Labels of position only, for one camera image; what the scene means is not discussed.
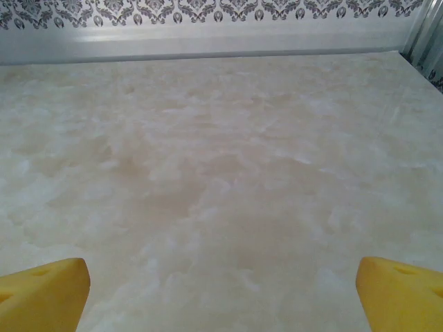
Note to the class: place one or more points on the aluminium corner post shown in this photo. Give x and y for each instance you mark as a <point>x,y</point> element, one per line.
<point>425,34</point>

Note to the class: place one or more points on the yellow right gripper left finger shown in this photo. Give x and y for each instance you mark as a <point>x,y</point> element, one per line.
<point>41,301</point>

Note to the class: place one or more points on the aluminium frame rail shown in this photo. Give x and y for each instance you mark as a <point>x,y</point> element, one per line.
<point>207,41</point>

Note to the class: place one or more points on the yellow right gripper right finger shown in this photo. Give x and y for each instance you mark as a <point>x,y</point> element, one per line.
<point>401,301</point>

